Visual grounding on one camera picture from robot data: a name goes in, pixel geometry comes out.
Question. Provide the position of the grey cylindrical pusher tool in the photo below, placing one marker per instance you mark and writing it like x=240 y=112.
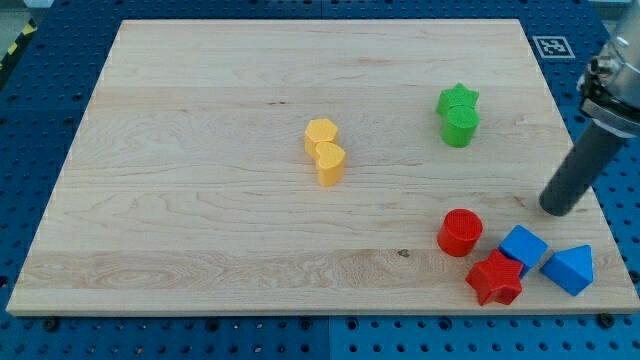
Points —
x=590 y=154

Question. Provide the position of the white fiducial marker tag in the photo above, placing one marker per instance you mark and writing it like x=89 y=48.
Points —
x=553 y=47

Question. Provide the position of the green star block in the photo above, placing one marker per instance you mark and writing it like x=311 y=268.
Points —
x=457 y=96

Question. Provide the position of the red cylinder block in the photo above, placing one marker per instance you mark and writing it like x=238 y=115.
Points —
x=459 y=232

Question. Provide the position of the yellow heart block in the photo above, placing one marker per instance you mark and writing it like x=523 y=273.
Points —
x=330 y=163

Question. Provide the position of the red star block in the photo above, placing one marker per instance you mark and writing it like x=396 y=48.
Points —
x=496 y=279

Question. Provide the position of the wooden board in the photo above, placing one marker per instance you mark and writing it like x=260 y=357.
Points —
x=187 y=190

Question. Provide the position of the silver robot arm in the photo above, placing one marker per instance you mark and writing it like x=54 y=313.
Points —
x=610 y=83

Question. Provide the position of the blue cube block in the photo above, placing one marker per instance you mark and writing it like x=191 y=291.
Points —
x=523 y=246

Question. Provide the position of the yellow hexagon block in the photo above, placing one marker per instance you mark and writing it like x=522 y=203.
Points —
x=318 y=131

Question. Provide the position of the blue triangle block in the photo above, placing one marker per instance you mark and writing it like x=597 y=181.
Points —
x=571 y=269

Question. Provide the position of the green cylinder block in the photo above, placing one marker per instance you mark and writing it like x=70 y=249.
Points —
x=460 y=124

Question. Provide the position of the yellow black hazard tape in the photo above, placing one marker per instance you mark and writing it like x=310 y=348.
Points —
x=16 y=49

